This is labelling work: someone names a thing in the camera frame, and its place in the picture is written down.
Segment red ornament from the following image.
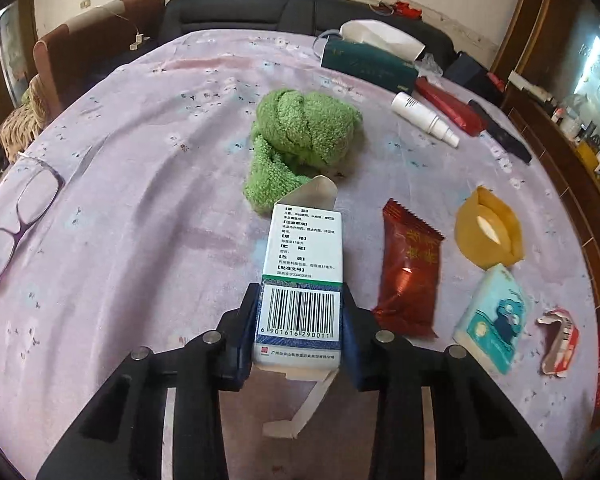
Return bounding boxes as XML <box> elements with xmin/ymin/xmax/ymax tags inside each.
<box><xmin>391</xmin><ymin>1</ymin><xmax>427</xmax><ymax>20</ymax></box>

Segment woven beige throw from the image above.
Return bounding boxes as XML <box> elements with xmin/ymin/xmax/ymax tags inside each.
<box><xmin>0</xmin><ymin>76</ymin><xmax>56</xmax><ymax>163</ymax></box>

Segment white spray bottle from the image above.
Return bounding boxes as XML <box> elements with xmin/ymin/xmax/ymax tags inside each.
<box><xmin>391</xmin><ymin>91</ymin><xmax>460</xmax><ymax>148</ymax></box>

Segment white medicine box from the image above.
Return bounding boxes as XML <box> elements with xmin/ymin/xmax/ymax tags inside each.
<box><xmin>252</xmin><ymin>175</ymin><xmax>345</xmax><ymax>438</ymax></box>

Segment crumpled red white wrapper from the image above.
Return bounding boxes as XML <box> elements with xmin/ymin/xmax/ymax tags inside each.
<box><xmin>536</xmin><ymin>307</ymin><xmax>579</xmax><ymax>378</ymax></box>

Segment green fluffy towel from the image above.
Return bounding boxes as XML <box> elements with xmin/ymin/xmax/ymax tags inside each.
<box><xmin>244</xmin><ymin>87</ymin><xmax>365</xmax><ymax>213</ymax></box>

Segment wooden glass door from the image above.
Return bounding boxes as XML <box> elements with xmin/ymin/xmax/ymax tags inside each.
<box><xmin>0</xmin><ymin>0</ymin><xmax>38</xmax><ymax>161</ymax></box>

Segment red pouch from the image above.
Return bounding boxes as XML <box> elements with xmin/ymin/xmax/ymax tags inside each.
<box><xmin>414</xmin><ymin>76</ymin><xmax>488</xmax><ymax>137</ymax></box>

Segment row of shelf clutter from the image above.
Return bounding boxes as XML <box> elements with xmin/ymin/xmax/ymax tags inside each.
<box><xmin>507</xmin><ymin>70</ymin><xmax>600</xmax><ymax>206</ymax></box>

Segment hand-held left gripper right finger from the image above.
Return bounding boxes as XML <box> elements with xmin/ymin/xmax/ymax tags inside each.
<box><xmin>341</xmin><ymin>282</ymin><xmax>563</xmax><ymax>480</ymax></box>

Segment black leather sofa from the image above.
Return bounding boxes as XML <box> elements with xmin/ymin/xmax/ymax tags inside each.
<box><xmin>159</xmin><ymin>0</ymin><xmax>456</xmax><ymax>68</ymax></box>

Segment white tissue sheet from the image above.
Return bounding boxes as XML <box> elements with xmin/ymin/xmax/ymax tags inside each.
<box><xmin>339</xmin><ymin>20</ymin><xmax>427</xmax><ymax>63</ymax></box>

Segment red candy wrapper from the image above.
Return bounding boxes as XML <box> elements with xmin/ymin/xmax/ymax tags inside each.
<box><xmin>371</xmin><ymin>198</ymin><xmax>446</xmax><ymax>339</ymax></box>

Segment wooden cabinet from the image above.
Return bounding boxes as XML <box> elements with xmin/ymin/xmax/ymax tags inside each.
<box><xmin>490</xmin><ymin>0</ymin><xmax>600</xmax><ymax>311</ymax></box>

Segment black paper bag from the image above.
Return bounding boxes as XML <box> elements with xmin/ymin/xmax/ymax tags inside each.
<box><xmin>445</xmin><ymin>51</ymin><xmax>506</xmax><ymax>93</ymax></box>

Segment black toy pistol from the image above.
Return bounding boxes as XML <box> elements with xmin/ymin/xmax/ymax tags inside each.
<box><xmin>467</xmin><ymin>99</ymin><xmax>532</xmax><ymax>163</ymax></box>

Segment brown armchair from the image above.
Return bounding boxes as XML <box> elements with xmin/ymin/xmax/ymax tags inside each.
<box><xmin>32</xmin><ymin>0</ymin><xmax>166</xmax><ymax>111</ymax></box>

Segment teal tissue packet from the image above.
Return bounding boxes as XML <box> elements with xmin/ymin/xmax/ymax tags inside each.
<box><xmin>452</xmin><ymin>262</ymin><xmax>531</xmax><ymax>376</ymax></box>

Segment purple frame glasses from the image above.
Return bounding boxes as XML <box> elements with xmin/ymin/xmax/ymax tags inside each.
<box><xmin>0</xmin><ymin>152</ymin><xmax>65</xmax><ymax>288</ymax></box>

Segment green tissue box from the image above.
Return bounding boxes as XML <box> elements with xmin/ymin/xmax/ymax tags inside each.
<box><xmin>321</xmin><ymin>39</ymin><xmax>417</xmax><ymax>95</ymax></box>

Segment etched glass wall panel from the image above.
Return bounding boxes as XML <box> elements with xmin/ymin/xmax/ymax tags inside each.
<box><xmin>555</xmin><ymin>0</ymin><xmax>600</xmax><ymax>161</ymax></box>

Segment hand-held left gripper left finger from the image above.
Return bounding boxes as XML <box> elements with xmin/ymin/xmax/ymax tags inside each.
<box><xmin>35</xmin><ymin>282</ymin><xmax>261</xmax><ymax>480</ymax></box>

